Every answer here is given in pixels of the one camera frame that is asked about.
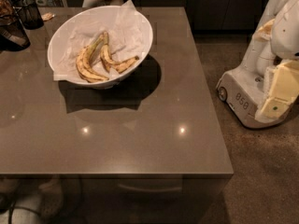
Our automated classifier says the black mesh pen cup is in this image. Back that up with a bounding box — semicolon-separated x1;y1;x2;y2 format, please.
14;0;44;30

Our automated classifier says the white paper bowl liner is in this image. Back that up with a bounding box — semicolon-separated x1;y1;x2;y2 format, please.
52;0;148;82

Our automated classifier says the white robot mobile base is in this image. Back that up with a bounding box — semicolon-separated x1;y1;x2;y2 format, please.
217;68;292;129

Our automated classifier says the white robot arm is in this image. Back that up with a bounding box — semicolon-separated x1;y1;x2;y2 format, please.
253;0;299;123

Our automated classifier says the small wrapped candy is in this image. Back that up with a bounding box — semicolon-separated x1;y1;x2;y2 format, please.
41;12;55;21

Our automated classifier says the black cable on floor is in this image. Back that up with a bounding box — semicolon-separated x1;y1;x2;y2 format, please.
7;199;45;224

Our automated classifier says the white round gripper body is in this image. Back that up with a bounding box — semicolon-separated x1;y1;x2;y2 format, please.
271;0;299;60

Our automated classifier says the drawer handle below table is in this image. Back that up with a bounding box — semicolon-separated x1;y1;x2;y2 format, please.
118;184;182;193

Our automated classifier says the white ceramic bowl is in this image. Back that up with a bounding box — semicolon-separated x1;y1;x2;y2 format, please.
47;5;154;90

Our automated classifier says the dark container at left edge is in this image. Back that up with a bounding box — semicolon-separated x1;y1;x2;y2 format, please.
0;0;30;51

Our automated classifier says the spotted yellow banana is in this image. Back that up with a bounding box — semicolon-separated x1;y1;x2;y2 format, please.
76;35;108;83
100;32;139;74

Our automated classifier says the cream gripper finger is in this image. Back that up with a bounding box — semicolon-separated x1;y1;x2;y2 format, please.
255;60;299;122
252;19;275;42

